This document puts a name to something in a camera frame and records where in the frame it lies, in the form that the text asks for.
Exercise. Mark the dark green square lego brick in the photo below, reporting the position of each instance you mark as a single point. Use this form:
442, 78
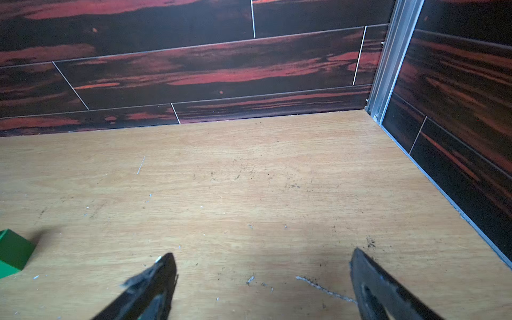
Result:
15, 252

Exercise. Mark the aluminium corner post right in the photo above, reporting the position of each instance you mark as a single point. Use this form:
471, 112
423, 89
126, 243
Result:
403, 21

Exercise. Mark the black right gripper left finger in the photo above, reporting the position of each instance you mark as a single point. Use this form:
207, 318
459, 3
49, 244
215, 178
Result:
147, 295

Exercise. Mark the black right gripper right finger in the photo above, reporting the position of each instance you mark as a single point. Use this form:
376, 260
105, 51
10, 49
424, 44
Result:
381, 296

